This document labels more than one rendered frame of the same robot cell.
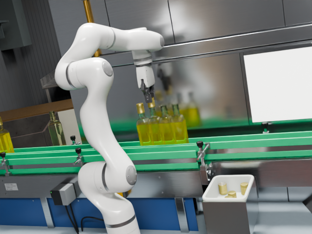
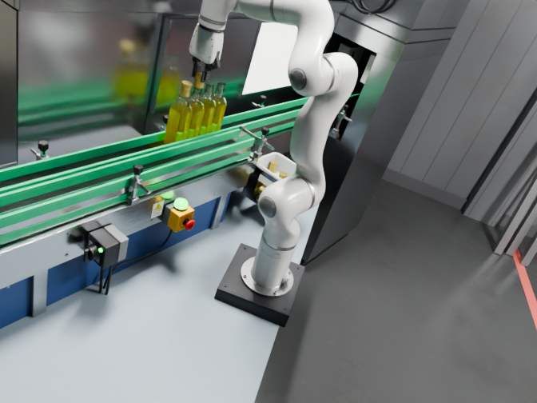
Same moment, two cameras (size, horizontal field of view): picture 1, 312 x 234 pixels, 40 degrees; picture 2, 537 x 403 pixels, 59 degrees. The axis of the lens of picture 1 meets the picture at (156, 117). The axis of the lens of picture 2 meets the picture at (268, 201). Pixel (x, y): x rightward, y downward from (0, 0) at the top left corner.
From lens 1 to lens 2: 2.10 m
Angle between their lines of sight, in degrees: 80
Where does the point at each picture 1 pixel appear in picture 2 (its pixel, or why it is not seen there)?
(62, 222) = (60, 294)
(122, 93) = (118, 57)
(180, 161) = (238, 153)
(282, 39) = not seen: hidden behind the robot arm
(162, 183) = (219, 183)
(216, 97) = (226, 68)
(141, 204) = not seen: hidden behind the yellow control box
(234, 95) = (240, 66)
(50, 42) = not seen: outside the picture
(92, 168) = (299, 191)
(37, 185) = (39, 253)
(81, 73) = (346, 77)
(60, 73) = (325, 75)
